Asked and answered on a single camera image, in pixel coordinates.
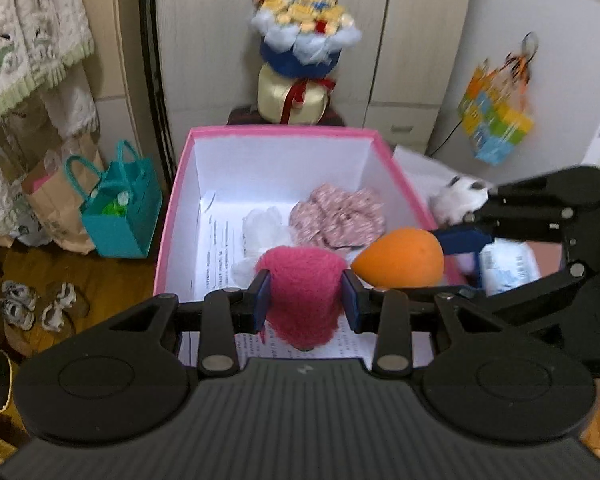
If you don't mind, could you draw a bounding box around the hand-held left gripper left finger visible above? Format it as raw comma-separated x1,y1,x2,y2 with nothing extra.
109,269,273,377

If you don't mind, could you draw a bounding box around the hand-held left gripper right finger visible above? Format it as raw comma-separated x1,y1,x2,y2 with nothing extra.
341,270,506,377

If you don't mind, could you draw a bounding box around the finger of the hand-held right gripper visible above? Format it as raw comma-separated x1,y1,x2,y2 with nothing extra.
432,165,600,257
472,259,600,328

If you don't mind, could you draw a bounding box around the pink fuzzy ball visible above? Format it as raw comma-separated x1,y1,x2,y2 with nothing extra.
252,246,348,352

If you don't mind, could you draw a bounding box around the white tissue pack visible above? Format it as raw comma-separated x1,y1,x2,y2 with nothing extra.
480,240,542,297

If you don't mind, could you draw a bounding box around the white plush cat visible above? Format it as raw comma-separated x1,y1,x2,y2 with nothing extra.
429,174,493,226

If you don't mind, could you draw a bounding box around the orange egg-shaped sponge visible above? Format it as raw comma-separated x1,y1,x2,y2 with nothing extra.
351,227,446,289

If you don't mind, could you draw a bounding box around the pink cardboard box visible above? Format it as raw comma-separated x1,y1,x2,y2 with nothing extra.
152,126,468,361

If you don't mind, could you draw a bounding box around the pink floral cloth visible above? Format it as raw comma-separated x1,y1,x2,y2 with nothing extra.
288,183,387,252

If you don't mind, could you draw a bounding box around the colourful gift bag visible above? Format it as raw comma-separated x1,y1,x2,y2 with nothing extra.
457,57,536,166

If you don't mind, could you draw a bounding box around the teal tote bag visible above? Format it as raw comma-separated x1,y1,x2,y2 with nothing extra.
64,140,163,260

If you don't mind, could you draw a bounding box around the green bottle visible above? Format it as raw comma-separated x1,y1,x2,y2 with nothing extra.
99,191,133,217

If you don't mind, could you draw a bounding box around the dark suitcase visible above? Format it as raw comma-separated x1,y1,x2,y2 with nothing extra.
226,105,346,128

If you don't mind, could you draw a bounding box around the brown white sandal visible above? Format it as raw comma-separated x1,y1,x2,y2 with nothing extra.
55,282,78,309
41,302,69,334

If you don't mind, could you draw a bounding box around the cream round box red ribbon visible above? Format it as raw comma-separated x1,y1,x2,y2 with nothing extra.
256,62,337,125

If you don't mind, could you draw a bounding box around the brown paper bag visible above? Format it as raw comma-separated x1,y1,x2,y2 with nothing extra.
21,135,106,256

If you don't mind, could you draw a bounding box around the white plastic bag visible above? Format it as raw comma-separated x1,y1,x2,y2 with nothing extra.
7,207,46,247

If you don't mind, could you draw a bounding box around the yellow flower bouquet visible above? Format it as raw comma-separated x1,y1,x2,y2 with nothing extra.
250,0,363,78

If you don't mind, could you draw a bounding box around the beige wardrobe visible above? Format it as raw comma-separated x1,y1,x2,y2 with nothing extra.
150,0,478,156

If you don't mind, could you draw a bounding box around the white knitted cloth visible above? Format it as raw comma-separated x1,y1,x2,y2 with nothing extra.
0,65,101,241

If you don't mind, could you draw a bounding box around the white blanket green trim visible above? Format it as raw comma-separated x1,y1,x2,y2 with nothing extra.
0,0,97,121

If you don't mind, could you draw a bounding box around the black cable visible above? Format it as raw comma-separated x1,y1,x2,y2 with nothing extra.
426,119,464,159

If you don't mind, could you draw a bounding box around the black vertical frame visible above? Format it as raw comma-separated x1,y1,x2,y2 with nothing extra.
137,0,177,188

